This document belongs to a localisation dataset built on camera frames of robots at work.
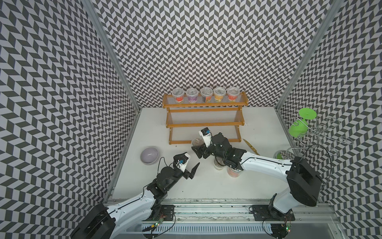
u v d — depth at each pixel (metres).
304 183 0.43
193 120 0.58
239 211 0.74
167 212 0.73
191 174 0.72
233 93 0.81
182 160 0.66
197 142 0.79
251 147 0.96
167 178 0.59
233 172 0.81
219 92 0.81
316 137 1.93
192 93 0.80
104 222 0.43
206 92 0.80
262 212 0.74
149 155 0.89
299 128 0.77
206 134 0.69
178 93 0.79
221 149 0.64
